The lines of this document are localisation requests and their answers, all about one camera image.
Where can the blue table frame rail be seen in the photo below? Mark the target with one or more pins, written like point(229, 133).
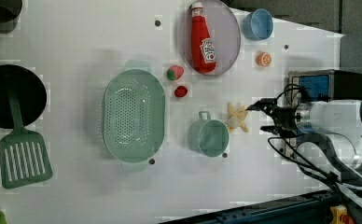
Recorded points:
point(309, 208)

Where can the green slotted spatula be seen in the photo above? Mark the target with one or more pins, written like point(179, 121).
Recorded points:
point(24, 159)

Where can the blue bowl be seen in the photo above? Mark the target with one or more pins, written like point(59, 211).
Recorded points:
point(258, 25)

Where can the green oval colander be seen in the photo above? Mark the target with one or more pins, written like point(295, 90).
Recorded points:
point(134, 115)

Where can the black cup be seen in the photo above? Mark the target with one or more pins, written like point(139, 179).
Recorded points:
point(10, 11)

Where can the green mug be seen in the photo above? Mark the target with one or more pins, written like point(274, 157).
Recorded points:
point(208, 136)

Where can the red ketchup bottle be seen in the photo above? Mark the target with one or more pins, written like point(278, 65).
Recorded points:
point(202, 46)

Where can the small red tomato toy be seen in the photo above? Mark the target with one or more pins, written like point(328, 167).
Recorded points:
point(180, 91)

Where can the black pot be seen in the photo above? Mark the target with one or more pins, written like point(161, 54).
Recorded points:
point(31, 92)

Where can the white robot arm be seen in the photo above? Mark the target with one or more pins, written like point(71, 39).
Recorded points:
point(325, 139)

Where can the orange slice toy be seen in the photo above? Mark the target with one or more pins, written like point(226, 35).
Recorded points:
point(264, 59)

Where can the grey round plate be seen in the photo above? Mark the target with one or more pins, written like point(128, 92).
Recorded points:
point(222, 27)

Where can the red strawberry toy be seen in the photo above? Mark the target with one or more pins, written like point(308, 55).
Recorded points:
point(175, 72)

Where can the peeled plush banana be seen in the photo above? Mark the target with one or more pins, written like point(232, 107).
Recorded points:
point(237, 117)

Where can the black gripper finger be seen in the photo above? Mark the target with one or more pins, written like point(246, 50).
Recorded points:
point(269, 129)
point(263, 104)

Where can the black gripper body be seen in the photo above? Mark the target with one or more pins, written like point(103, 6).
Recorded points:
point(284, 121)

